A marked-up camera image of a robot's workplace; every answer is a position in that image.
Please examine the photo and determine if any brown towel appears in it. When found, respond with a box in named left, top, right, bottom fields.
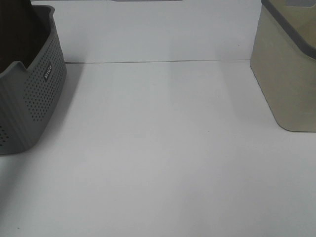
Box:
left=0, top=0, right=49, bottom=72

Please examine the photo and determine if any grey perforated laundry basket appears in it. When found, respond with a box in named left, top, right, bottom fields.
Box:
left=0, top=5, right=67, bottom=155

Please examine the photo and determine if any beige bin with grey rim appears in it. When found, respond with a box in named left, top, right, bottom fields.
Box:
left=250, top=0, right=316, bottom=132

